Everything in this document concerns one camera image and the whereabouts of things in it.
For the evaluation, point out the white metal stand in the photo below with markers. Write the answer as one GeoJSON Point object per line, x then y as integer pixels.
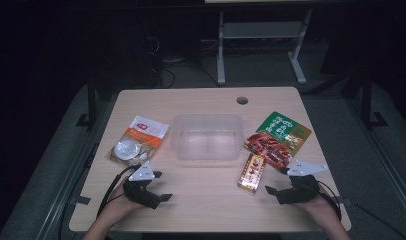
{"type": "Point", "coordinates": [261, 30]}

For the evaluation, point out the clear plastic container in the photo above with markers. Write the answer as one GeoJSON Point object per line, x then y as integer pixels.
{"type": "Point", "coordinates": [207, 140]}

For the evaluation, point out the person's left hand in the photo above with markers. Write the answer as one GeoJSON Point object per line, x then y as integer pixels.
{"type": "Point", "coordinates": [119, 205]}

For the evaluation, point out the small yellow red packet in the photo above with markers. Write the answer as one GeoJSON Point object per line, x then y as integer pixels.
{"type": "Point", "coordinates": [252, 173]}

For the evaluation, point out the grey tape strip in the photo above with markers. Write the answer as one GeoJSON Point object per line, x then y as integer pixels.
{"type": "Point", "coordinates": [81, 200]}
{"type": "Point", "coordinates": [344, 201]}

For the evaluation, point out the person's right hand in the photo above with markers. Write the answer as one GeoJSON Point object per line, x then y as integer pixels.
{"type": "Point", "coordinates": [319, 208]}

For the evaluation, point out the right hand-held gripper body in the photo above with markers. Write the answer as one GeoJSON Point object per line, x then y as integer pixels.
{"type": "Point", "coordinates": [299, 191]}

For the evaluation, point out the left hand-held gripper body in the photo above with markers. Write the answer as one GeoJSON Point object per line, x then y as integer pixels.
{"type": "Point", "coordinates": [141, 191]}

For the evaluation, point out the black metal stand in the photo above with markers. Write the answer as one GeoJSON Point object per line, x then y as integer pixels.
{"type": "Point", "coordinates": [367, 106]}
{"type": "Point", "coordinates": [91, 106]}

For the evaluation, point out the white orange snack packet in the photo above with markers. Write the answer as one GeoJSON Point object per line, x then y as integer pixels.
{"type": "Point", "coordinates": [139, 138]}

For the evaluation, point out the green red snack packet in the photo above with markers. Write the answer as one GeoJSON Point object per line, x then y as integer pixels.
{"type": "Point", "coordinates": [281, 136]}

